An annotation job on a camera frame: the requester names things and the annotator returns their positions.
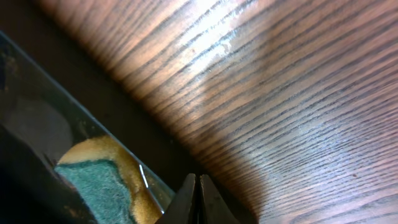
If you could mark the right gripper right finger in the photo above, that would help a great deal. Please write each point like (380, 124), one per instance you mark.
(214, 209)

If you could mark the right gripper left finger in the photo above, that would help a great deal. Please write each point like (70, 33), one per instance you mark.
(182, 209)

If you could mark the yellow green sponge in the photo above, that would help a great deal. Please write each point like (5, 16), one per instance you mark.
(109, 181)

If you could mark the black water tray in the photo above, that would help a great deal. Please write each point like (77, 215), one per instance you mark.
(40, 122)

